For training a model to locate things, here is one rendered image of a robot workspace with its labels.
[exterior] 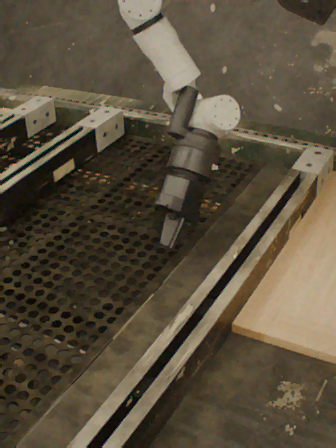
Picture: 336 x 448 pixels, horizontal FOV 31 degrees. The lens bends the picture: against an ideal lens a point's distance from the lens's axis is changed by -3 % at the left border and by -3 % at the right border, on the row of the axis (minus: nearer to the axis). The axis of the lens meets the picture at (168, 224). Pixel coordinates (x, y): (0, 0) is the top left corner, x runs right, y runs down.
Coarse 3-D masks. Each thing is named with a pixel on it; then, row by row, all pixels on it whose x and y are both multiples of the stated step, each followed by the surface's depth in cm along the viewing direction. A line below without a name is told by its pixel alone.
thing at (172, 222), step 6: (168, 216) 113; (174, 216) 112; (180, 216) 113; (168, 222) 113; (174, 222) 113; (180, 222) 113; (168, 228) 113; (174, 228) 112; (162, 234) 113; (168, 234) 113; (174, 234) 112; (162, 240) 113; (168, 240) 112; (168, 246) 112
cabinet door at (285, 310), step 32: (320, 192) 130; (320, 224) 120; (288, 256) 111; (320, 256) 111; (256, 288) 104; (288, 288) 104; (320, 288) 104; (256, 320) 98; (288, 320) 97; (320, 320) 97; (320, 352) 91
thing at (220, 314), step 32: (320, 160) 131; (288, 192) 121; (256, 224) 111; (288, 224) 114; (224, 256) 104; (256, 256) 103; (224, 288) 102; (192, 320) 93; (224, 320) 94; (160, 352) 85; (192, 352) 85; (128, 384) 80; (160, 384) 80; (192, 384) 88; (96, 416) 76; (128, 416) 76; (160, 416) 80
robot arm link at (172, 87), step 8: (192, 64) 111; (184, 72) 110; (192, 72) 110; (200, 72) 112; (168, 80) 111; (176, 80) 110; (184, 80) 110; (192, 80) 116; (168, 88) 113; (176, 88) 111; (168, 96) 115; (176, 96) 116; (200, 96) 119; (168, 104) 117
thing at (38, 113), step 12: (24, 108) 164; (36, 108) 164; (48, 108) 168; (0, 120) 158; (12, 120) 157; (24, 120) 161; (36, 120) 165; (48, 120) 170; (0, 132) 153; (12, 132) 158; (24, 132) 162; (36, 132) 166; (0, 144) 155; (12, 144) 159
